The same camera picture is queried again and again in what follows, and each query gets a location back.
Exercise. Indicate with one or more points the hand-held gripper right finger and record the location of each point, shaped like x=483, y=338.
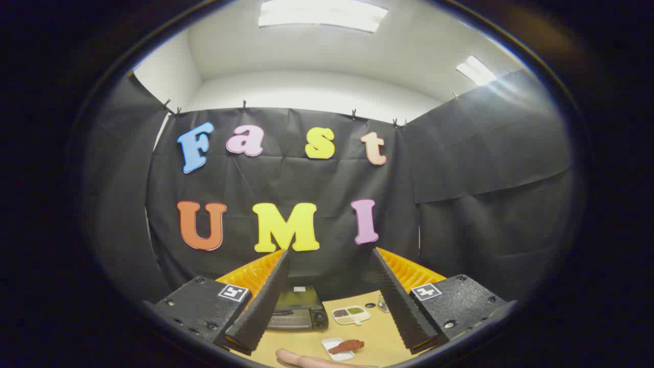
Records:
x=396, y=301

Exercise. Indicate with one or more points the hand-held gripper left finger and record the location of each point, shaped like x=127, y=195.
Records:
x=263, y=301

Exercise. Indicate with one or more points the black toaster oven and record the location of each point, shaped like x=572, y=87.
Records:
x=299, y=312

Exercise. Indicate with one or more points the brown meat piece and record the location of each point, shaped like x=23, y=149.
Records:
x=347, y=346

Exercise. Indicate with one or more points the white divided tray with grains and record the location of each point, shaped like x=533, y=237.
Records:
x=350, y=314

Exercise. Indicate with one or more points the small white rectangular tray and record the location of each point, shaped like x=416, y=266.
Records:
x=332, y=343

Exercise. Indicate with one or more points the small ceiling light panel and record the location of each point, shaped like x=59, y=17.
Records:
x=475, y=70

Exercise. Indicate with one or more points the large ceiling light panel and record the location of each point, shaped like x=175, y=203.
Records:
x=322, y=13

